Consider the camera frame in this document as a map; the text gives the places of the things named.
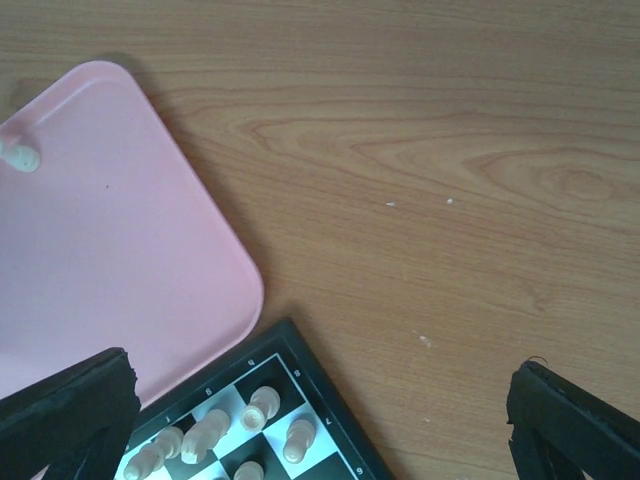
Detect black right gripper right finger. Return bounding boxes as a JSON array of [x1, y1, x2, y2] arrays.
[[506, 359, 639, 479]]

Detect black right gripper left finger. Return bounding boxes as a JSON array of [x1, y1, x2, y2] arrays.
[[1, 347, 141, 479]]

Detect white bishop chess piece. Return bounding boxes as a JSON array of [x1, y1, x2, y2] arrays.
[[123, 426, 184, 480]]

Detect white pawn tray edge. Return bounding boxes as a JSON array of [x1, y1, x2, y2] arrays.
[[233, 461, 265, 480]]

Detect white rook chess piece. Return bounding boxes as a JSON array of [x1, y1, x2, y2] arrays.
[[240, 386, 281, 432]]

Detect white pawn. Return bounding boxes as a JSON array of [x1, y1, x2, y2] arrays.
[[282, 418, 316, 464]]

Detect white queen chess piece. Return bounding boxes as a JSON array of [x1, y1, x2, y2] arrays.
[[0, 143, 41, 173]]

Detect black white chess board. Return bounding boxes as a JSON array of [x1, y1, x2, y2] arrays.
[[115, 319, 393, 479]]

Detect pink plastic tray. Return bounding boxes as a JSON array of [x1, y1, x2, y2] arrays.
[[1, 61, 264, 405]]

